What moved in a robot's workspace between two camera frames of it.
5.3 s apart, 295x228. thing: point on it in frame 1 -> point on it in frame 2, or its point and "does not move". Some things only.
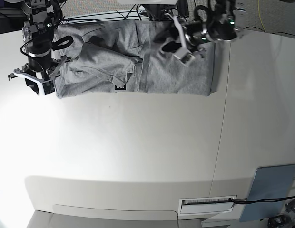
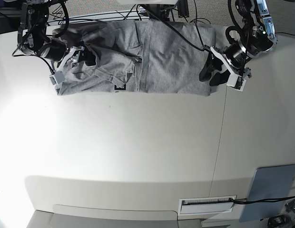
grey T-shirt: [113, 57] does not move
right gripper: [194, 31] -> [235, 55]
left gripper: [42, 65] -> [55, 50]
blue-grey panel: [269, 183] does not move
